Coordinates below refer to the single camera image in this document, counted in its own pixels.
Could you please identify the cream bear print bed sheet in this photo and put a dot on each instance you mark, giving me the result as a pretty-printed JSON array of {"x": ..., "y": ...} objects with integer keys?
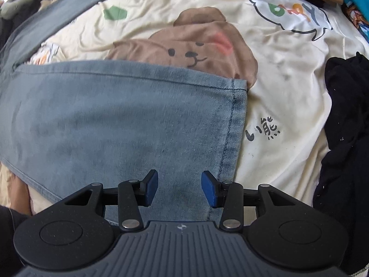
[{"x": 288, "y": 92}]

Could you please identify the light blue jeans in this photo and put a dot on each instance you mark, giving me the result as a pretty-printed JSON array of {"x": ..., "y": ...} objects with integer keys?
[{"x": 115, "y": 121}]

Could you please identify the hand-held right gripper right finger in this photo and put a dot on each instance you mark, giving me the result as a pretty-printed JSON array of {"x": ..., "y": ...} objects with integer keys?
[{"x": 209, "y": 189}]

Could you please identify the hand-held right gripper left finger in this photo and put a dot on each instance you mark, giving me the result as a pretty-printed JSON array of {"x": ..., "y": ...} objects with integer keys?
[{"x": 151, "y": 187}]

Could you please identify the blue patterned blanket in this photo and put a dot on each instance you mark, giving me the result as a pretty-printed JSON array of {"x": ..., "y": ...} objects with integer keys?
[{"x": 357, "y": 11}]

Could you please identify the black fleece garment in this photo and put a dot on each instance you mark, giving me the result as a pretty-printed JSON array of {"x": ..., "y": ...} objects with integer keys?
[{"x": 346, "y": 150}]

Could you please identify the grey neck pillow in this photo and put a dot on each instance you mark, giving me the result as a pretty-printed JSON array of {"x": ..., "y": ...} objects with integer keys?
[{"x": 17, "y": 5}]

